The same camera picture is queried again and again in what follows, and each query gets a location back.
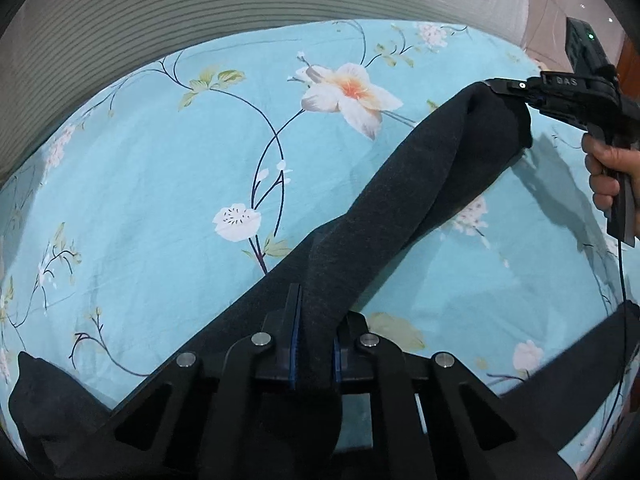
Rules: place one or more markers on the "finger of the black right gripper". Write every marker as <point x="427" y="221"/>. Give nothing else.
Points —
<point x="528" y="91"/>

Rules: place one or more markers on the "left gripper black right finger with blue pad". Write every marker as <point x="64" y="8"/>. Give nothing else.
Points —
<point x="350" y="363"/>

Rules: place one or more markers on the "grey striped pillow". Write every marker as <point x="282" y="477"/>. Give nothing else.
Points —
<point x="55" y="54"/>

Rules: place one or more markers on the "light blue floral bedsheet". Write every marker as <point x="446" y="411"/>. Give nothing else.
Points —
<point x="172" y="192"/>

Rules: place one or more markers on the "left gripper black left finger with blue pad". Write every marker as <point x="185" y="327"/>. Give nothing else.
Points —
<point x="277" y="364"/>

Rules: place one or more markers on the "dark navy pants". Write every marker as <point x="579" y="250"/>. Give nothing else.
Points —
<point x="202" y="414"/>

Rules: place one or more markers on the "person's right hand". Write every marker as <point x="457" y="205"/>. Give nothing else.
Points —
<point x="601" y="161"/>

